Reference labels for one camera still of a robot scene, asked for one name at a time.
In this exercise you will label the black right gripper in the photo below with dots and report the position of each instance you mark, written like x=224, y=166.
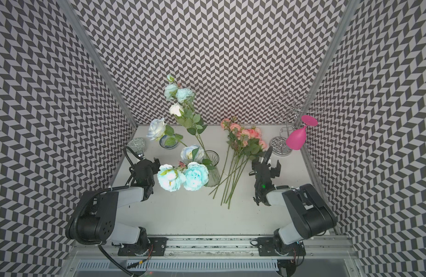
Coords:
x=265, y=168

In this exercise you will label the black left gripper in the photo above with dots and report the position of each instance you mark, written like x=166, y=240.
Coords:
x=148, y=166

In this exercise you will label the coral pink rose stem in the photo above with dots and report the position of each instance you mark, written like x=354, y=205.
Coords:
x=247, y=159

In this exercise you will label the clear glass vase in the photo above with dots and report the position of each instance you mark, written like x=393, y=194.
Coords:
x=213, y=169

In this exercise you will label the pink peony flower stem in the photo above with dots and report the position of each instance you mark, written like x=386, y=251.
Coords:
x=234, y=129

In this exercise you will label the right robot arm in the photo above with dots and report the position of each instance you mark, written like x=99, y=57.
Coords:
x=309, y=213

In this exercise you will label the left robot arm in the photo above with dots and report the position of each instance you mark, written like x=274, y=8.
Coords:
x=94, y=220

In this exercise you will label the clear glass lidded dish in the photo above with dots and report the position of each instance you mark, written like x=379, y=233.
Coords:
x=137, y=145

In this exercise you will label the blue patterned small bowl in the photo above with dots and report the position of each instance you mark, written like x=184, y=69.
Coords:
x=168, y=142

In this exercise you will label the pink plastic wine glass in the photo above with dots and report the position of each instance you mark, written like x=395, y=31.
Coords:
x=297, y=139

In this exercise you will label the turquoise artificial flower stem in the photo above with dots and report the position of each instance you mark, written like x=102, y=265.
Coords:
x=192, y=177

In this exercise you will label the white and blue flower stem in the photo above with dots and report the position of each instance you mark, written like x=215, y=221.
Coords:
x=183, y=110

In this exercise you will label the chrome wire glass rack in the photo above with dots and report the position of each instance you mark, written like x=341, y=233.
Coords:
x=293, y=122

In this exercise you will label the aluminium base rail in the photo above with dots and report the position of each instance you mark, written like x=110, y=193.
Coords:
x=244, y=253

